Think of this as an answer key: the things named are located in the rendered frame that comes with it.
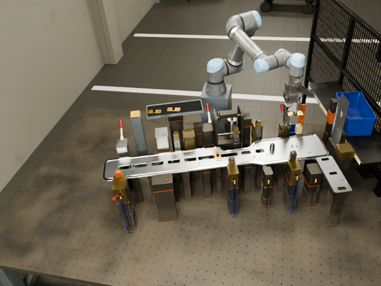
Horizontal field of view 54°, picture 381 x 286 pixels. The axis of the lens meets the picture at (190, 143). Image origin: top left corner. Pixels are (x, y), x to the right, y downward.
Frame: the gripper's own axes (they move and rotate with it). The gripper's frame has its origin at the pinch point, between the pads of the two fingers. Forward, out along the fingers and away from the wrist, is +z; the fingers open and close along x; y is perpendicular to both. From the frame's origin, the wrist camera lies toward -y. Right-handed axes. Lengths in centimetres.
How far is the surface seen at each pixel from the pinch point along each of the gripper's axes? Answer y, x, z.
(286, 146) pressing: 2.9, -1.3, 26.8
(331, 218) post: -13, 40, 51
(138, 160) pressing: 95, -5, 26
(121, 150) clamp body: 106, -12, 22
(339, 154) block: -23.8, 15.4, 23.5
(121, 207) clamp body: 107, 23, 36
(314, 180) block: -6.9, 23.8, 34.1
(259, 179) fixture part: 20, 2, 50
